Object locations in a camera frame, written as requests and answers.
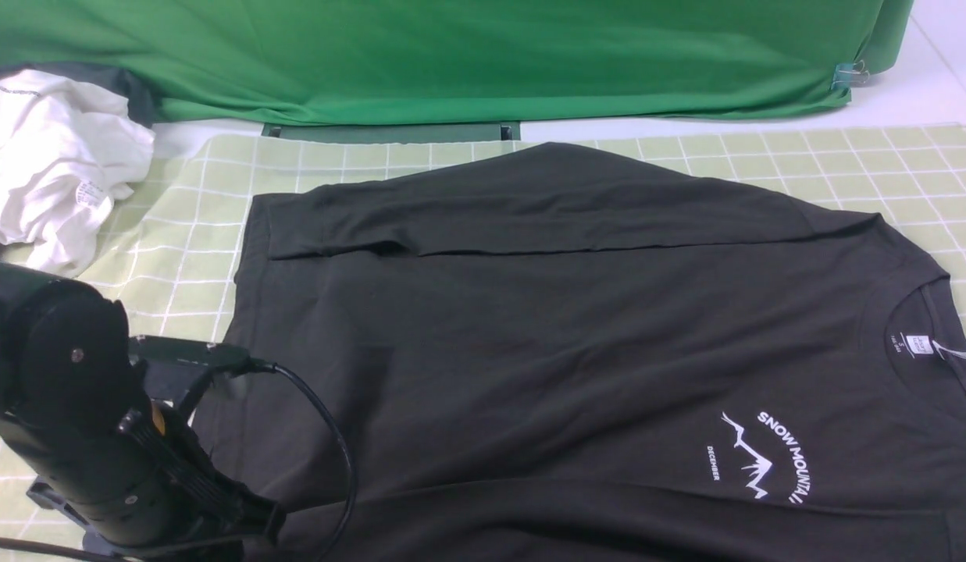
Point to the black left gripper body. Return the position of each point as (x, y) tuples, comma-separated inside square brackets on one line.
[(133, 473)]

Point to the dark gray long-sleeved shirt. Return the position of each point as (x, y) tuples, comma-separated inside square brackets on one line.
[(563, 354)]

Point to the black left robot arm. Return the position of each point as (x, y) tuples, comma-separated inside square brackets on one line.
[(60, 339)]

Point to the white crumpled shirt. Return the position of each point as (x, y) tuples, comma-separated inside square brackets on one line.
[(68, 152)]

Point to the dark gray garment behind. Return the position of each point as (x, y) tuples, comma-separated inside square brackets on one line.
[(141, 103)]

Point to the green backdrop cloth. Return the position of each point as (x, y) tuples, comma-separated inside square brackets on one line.
[(375, 63)]

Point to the blue binder clip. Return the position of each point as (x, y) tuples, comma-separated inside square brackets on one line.
[(850, 75)]

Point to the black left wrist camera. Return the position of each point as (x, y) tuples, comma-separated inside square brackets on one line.
[(181, 372)]

